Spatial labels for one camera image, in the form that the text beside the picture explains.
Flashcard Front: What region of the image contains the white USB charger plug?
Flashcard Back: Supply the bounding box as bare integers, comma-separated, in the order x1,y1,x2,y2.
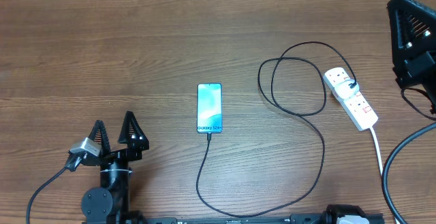
334,79,360,100

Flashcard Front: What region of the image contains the black USB charging cable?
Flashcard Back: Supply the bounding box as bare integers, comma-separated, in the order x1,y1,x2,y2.
195,41,358,219

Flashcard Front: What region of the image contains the white power strip cord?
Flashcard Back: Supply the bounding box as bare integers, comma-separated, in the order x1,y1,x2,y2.
369,126,401,224

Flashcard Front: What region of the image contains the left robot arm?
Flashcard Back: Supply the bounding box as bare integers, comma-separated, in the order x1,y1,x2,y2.
81,111,149,224

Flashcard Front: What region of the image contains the blue Galaxy smartphone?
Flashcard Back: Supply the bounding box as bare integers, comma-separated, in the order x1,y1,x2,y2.
197,83,223,133

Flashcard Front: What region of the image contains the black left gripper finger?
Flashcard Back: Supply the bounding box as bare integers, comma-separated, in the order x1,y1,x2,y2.
118,111,149,150
88,120,111,155

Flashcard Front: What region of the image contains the white power strip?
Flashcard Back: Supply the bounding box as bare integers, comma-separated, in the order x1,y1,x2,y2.
323,67,378,131

